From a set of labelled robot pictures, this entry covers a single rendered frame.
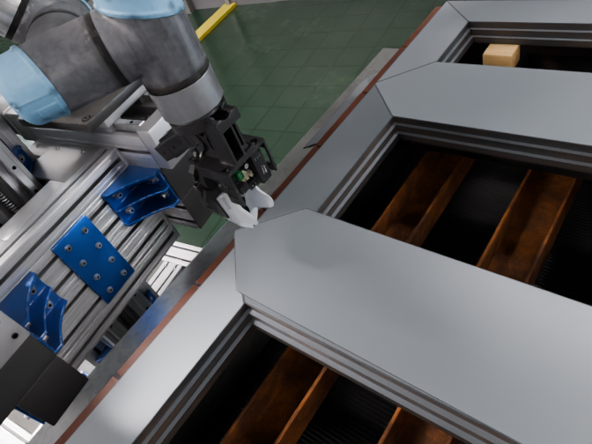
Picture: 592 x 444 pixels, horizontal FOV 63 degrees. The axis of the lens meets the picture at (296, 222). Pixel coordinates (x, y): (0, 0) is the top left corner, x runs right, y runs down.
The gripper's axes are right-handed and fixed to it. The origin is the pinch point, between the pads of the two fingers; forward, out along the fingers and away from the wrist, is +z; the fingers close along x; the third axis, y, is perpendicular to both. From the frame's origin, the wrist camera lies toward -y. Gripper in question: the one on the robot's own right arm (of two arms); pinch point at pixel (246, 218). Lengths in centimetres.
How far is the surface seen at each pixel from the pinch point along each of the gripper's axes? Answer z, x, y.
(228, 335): 8.6, -14.0, 4.0
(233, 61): 93, 166, -206
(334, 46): 93, 191, -137
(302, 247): 7.2, 2.7, 6.0
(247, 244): 7.1, -0.4, -3.3
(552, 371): 7.2, -0.5, 42.2
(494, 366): 7.2, -2.7, 37.0
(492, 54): 11, 64, 11
